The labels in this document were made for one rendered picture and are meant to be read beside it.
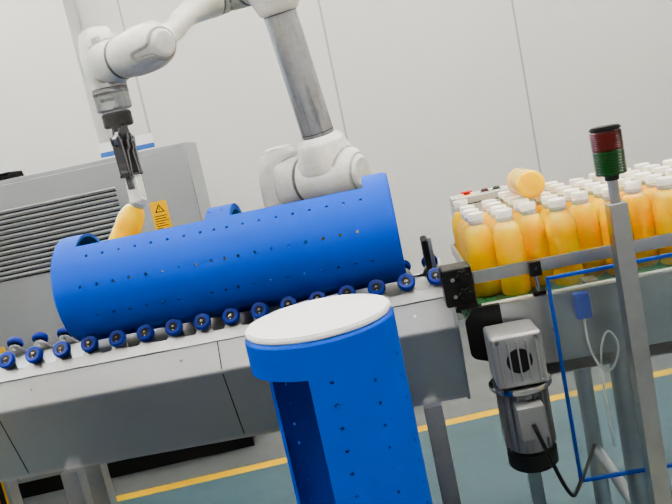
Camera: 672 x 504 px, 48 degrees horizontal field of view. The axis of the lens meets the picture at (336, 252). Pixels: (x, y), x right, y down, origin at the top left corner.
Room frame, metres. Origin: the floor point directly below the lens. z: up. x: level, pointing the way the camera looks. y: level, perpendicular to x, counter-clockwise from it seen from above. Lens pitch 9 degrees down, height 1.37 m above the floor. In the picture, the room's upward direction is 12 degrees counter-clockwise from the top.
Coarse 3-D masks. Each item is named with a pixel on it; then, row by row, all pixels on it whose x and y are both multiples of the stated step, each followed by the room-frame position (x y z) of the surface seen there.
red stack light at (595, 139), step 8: (592, 136) 1.54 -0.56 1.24; (600, 136) 1.52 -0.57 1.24; (608, 136) 1.52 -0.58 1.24; (616, 136) 1.52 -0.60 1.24; (592, 144) 1.54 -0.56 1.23; (600, 144) 1.52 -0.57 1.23; (608, 144) 1.52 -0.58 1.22; (616, 144) 1.52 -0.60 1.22; (592, 152) 1.55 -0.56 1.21; (600, 152) 1.53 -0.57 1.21
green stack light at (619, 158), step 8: (608, 152) 1.52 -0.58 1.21; (616, 152) 1.52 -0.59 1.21; (624, 152) 1.53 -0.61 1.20; (600, 160) 1.53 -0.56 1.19; (608, 160) 1.52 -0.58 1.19; (616, 160) 1.52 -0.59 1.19; (624, 160) 1.53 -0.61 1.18; (600, 168) 1.53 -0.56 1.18; (608, 168) 1.52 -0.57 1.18; (616, 168) 1.52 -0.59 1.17; (624, 168) 1.52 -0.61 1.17; (600, 176) 1.53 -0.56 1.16
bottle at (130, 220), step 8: (128, 208) 1.96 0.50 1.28; (136, 208) 1.97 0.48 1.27; (120, 216) 1.96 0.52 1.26; (128, 216) 1.95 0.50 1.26; (136, 216) 1.96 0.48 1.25; (144, 216) 1.98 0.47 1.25; (120, 224) 1.96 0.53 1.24; (128, 224) 1.95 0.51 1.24; (136, 224) 1.96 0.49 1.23; (112, 232) 1.97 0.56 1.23; (120, 232) 1.95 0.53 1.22; (128, 232) 1.96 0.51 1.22; (136, 232) 1.97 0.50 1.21
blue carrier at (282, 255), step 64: (384, 192) 1.84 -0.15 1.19; (64, 256) 1.91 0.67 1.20; (128, 256) 1.87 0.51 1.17; (192, 256) 1.84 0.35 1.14; (256, 256) 1.83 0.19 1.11; (320, 256) 1.82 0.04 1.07; (384, 256) 1.81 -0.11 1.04; (64, 320) 1.87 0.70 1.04; (128, 320) 1.88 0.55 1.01; (192, 320) 1.93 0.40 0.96
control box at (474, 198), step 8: (472, 192) 2.24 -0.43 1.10; (480, 192) 2.19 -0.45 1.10; (488, 192) 2.16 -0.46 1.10; (496, 192) 2.16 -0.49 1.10; (512, 192) 2.15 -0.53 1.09; (456, 200) 2.17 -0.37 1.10; (472, 200) 2.16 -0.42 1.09; (480, 200) 2.16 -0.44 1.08; (496, 200) 2.16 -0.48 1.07; (480, 208) 2.16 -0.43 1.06
